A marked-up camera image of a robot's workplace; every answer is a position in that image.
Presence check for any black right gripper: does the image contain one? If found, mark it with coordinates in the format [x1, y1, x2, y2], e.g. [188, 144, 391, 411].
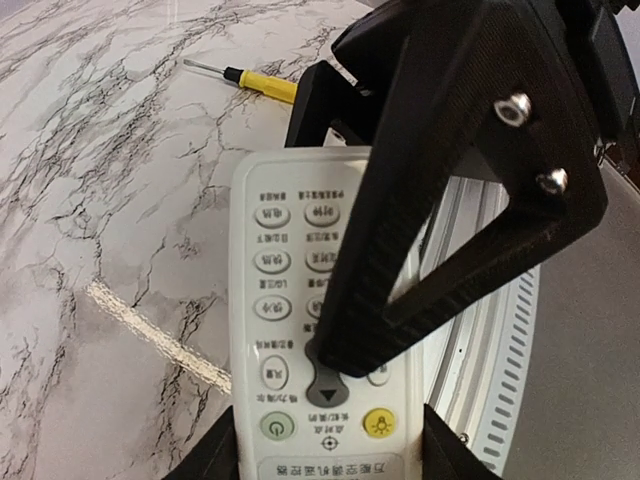
[332, 1, 639, 164]

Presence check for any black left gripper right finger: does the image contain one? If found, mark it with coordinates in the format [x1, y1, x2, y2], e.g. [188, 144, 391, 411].
[422, 404, 500, 480]

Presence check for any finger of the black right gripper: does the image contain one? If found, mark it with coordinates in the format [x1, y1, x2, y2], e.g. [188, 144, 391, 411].
[315, 1, 608, 378]
[285, 61, 380, 148]

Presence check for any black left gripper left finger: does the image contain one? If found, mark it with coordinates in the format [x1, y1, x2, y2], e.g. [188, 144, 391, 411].
[163, 406, 240, 480]

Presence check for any white remote control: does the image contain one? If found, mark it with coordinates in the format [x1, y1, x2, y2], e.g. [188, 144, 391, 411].
[229, 147, 423, 479]

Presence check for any aluminium front table rail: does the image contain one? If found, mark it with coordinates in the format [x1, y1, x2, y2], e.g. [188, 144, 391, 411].
[414, 149, 640, 480]

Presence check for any yellow handled screwdriver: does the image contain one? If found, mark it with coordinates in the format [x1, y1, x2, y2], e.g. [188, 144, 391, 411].
[183, 59, 298, 104]

